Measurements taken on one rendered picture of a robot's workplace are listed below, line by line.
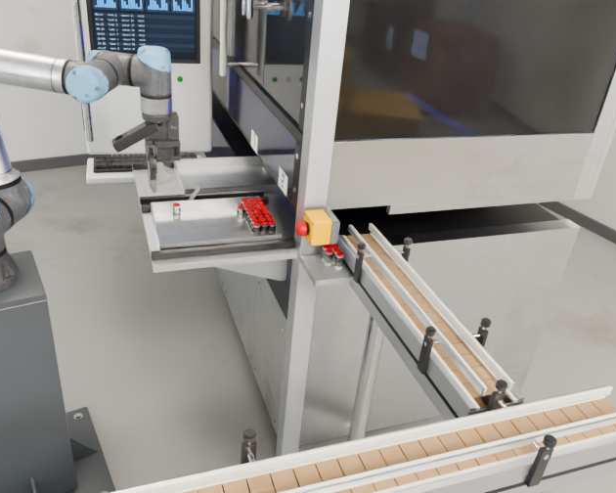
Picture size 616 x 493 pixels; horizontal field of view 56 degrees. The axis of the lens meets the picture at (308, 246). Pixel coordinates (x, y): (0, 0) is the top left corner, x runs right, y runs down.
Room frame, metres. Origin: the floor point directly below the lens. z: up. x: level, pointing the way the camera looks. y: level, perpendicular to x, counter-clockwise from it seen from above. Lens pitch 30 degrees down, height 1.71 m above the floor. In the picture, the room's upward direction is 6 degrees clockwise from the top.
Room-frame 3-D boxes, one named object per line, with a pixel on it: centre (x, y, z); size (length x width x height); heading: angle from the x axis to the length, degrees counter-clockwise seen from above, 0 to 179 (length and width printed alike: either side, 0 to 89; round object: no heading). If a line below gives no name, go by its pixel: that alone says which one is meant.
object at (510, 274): (2.55, -0.06, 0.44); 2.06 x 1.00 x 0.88; 22
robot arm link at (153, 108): (1.38, 0.40, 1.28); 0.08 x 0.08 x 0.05
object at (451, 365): (1.15, -0.26, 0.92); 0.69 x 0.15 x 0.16; 22
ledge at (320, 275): (1.36, -0.07, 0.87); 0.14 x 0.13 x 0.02; 112
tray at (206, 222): (1.51, 0.28, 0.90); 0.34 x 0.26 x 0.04; 111
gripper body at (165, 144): (1.38, 0.40, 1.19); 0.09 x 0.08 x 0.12; 112
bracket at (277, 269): (1.45, 0.22, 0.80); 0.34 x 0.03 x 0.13; 112
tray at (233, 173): (1.87, 0.30, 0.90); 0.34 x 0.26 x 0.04; 112
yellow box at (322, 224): (1.36, -0.03, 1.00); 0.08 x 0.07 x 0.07; 112
